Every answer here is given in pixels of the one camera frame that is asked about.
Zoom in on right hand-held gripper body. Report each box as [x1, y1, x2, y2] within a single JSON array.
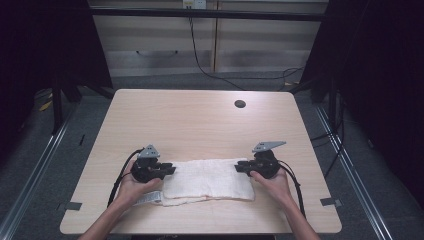
[[247, 140, 287, 180]]

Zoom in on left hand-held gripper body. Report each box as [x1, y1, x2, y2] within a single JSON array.
[[130, 144, 164, 184]]

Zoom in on white towel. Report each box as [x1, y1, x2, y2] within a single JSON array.
[[133, 157, 256, 208]]

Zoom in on person's left hand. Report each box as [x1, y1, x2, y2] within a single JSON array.
[[114, 159, 165, 210]]

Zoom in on person's right hand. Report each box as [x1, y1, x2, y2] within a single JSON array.
[[249, 166, 293, 210]]

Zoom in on grey tape piece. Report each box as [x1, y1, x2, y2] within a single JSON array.
[[320, 197, 343, 208], [64, 201, 83, 212]]

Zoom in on black metal stand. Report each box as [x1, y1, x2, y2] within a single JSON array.
[[51, 74, 65, 136]]

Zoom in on yellow floor tape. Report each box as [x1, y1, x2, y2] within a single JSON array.
[[38, 99, 54, 113]]

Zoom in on black curtain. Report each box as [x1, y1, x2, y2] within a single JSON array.
[[299, 0, 424, 209], [0, 0, 114, 164]]

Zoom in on black horizontal bar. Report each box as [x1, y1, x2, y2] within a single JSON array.
[[89, 7, 329, 23]]

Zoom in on white power outlet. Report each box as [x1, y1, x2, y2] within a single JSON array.
[[182, 0, 208, 10]]

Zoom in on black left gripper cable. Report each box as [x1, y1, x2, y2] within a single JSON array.
[[106, 147, 145, 208]]

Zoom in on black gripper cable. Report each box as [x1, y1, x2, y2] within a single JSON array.
[[277, 159, 307, 218], [106, 147, 145, 208]]

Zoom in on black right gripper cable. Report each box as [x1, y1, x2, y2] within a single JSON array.
[[277, 159, 307, 218]]

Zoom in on black floor cables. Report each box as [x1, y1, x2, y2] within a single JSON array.
[[309, 89, 346, 179]]

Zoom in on metal floor rail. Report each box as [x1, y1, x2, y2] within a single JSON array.
[[0, 108, 78, 240], [314, 105, 395, 240]]

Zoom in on black wall cable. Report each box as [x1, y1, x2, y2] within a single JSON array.
[[187, 15, 305, 92]]

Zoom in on dark cabinet handle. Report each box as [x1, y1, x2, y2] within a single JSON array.
[[135, 49, 180, 58]]

